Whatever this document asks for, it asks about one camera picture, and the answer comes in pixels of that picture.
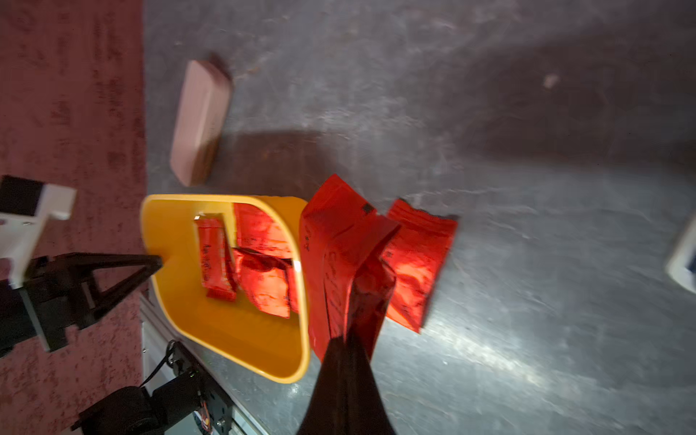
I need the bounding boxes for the pale green stapler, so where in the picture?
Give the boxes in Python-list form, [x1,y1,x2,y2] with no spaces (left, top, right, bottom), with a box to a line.
[665,216,696,294]

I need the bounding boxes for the red tea bag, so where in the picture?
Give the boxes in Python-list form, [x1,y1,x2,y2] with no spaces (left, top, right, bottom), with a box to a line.
[194,215,237,302]
[300,175,400,360]
[382,199,458,334]
[233,203,293,259]
[234,248,299,319]

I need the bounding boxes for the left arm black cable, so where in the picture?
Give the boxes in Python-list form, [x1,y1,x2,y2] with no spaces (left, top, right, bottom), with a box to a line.
[138,339,186,390]

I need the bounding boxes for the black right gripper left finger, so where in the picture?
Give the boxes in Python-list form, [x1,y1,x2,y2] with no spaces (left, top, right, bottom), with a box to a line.
[297,338,357,434]

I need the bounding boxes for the pink plastic case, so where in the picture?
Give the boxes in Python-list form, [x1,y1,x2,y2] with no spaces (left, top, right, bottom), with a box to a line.
[170,61,232,187]

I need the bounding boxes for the yellow plastic storage box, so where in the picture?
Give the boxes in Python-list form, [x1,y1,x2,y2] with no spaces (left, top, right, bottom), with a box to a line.
[140,194,312,384]

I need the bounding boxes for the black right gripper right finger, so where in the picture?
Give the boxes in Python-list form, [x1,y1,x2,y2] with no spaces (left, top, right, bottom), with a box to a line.
[347,335,395,434]

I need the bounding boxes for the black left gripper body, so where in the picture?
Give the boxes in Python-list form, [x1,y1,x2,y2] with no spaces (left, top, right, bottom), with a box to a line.
[1,257,87,356]

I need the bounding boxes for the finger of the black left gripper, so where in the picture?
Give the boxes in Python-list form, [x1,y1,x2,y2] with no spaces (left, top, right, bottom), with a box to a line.
[75,266,161,330]
[32,252,163,295]

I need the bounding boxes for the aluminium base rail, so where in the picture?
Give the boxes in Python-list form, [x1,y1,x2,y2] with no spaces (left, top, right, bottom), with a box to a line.
[140,295,268,434]

